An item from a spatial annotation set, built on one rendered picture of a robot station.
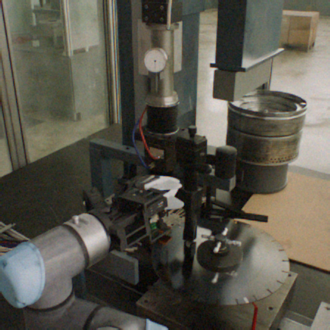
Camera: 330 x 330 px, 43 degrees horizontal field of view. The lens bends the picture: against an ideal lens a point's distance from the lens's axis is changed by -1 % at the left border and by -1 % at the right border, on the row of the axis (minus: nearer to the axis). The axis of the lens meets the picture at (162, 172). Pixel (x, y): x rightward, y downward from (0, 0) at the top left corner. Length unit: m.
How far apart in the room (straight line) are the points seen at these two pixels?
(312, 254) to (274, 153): 0.40
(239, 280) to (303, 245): 0.52
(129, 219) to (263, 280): 0.44
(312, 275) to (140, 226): 0.81
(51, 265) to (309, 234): 1.09
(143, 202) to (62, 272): 0.16
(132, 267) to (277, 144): 0.84
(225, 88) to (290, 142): 0.49
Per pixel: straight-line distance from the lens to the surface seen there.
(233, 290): 0.96
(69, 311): 0.63
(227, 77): 1.21
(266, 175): 1.68
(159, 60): 0.87
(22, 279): 0.57
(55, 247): 0.59
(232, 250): 1.05
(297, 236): 1.51
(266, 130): 1.56
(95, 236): 0.61
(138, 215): 0.66
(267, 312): 1.07
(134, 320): 0.61
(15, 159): 2.02
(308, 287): 1.32
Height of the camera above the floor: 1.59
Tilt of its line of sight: 27 degrees down
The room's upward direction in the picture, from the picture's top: straight up
